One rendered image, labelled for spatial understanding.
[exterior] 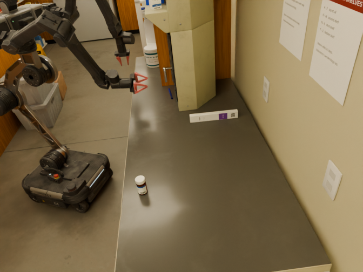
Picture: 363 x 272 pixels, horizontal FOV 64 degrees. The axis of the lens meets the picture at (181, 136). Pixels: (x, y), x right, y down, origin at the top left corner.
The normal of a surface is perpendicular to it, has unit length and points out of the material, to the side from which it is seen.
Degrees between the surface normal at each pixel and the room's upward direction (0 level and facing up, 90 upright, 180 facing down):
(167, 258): 0
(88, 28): 90
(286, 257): 0
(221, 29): 90
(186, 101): 90
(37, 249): 0
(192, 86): 90
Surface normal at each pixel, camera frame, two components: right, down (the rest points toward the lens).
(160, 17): 0.09, 0.58
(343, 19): -0.99, 0.13
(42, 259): -0.09, -0.80
